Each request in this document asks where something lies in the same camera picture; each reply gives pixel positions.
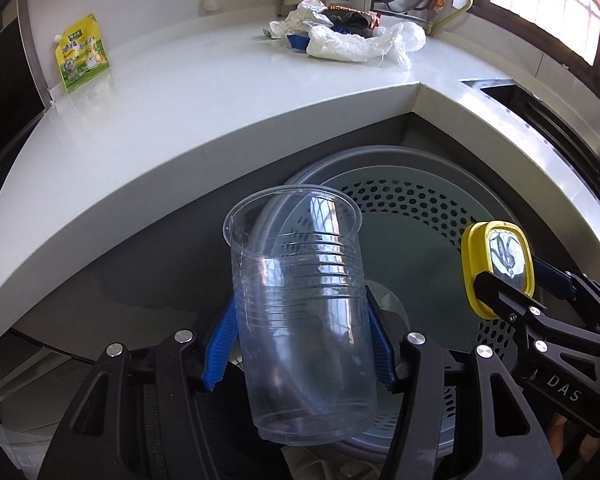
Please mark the clear plastic cup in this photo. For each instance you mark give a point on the clear plastic cup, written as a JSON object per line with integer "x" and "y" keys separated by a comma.
{"x": 303, "y": 326}

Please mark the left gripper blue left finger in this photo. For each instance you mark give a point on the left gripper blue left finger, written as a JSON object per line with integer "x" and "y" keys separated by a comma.
{"x": 218, "y": 345}

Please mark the yellow green refill pouch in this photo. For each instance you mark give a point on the yellow green refill pouch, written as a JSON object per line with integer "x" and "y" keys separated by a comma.
{"x": 80, "y": 53}

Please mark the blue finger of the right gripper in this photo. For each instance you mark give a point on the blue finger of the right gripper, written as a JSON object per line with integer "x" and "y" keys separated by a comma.
{"x": 558, "y": 283}

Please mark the grey perforated trash bin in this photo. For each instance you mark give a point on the grey perforated trash bin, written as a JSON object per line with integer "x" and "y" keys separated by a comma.
{"x": 414, "y": 208}

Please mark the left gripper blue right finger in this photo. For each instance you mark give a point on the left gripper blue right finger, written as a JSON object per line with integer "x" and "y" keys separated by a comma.
{"x": 381, "y": 342}

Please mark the black kitchen sink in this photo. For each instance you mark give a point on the black kitchen sink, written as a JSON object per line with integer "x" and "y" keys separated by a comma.
{"x": 535, "y": 113}

